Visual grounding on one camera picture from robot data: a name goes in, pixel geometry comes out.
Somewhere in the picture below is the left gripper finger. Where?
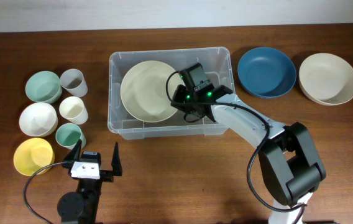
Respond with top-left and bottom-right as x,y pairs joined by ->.
63,139 -> 82,162
111,142 -> 122,177

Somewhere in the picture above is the yellow small bowl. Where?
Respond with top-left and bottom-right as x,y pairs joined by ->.
13,138 -> 55,176

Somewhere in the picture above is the cream bowl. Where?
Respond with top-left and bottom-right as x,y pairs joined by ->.
121,60 -> 183,123

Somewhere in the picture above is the dark blue bowl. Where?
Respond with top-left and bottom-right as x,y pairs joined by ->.
237,47 -> 297,98

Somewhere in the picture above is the beige bowl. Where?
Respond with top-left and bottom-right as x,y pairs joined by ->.
298,53 -> 353,106

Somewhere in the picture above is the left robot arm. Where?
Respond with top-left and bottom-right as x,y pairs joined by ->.
57,140 -> 122,223

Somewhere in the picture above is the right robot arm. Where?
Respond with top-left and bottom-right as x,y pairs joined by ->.
167,85 -> 326,223

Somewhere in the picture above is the clear plastic storage container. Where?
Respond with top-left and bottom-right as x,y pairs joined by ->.
108,47 -> 235,140

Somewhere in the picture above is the green cup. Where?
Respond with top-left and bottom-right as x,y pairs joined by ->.
55,123 -> 86,150

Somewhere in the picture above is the cream cup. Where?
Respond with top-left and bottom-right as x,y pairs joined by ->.
59,96 -> 88,125

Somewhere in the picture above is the white small bowl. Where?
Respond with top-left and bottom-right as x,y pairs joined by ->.
19,103 -> 58,137

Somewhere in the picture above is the grey cup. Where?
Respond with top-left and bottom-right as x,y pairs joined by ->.
60,68 -> 88,98

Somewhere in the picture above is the light green small bowl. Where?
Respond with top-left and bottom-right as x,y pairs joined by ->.
25,71 -> 62,104

